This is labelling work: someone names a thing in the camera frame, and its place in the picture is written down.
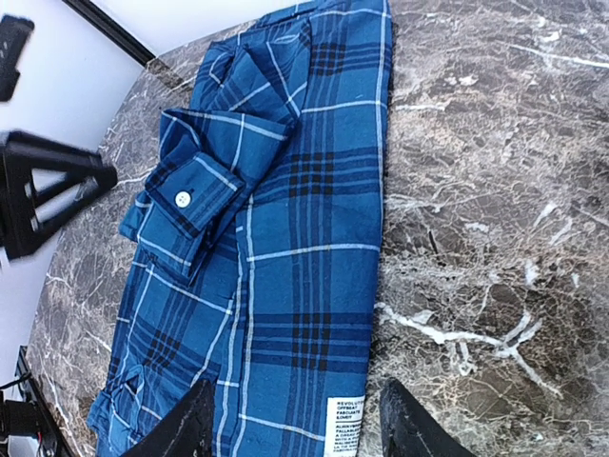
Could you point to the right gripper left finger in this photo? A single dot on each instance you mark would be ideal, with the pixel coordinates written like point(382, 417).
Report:
point(186, 430)

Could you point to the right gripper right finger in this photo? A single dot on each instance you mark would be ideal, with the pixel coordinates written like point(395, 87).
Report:
point(408, 429)

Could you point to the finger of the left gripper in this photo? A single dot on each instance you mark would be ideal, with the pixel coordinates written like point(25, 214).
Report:
point(22, 152)
point(33, 216)

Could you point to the blue plaid long sleeve shirt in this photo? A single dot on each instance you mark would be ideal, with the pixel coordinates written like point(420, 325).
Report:
point(258, 237)

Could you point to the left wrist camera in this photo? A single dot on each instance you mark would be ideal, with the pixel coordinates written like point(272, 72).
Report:
point(15, 34)

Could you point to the left black corner post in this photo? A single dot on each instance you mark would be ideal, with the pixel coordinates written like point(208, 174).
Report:
point(112, 30)

